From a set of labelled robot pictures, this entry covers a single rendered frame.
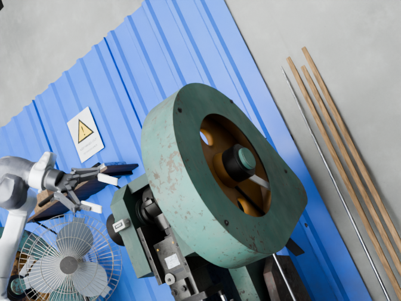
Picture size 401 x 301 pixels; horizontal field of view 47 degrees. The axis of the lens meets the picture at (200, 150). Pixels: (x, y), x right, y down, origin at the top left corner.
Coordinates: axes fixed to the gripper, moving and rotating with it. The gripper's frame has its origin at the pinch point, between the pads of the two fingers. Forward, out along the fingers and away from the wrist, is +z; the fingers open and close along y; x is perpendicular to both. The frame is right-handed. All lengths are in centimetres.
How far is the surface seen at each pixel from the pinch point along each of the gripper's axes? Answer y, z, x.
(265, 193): -64, 55, -40
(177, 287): -18, 27, -67
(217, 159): -51, 30, -16
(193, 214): -13.9, 28.2, -13.1
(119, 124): -192, -66, -127
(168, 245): -32, 18, -58
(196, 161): -30.0, 23.6, -2.1
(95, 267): -47, -25, -115
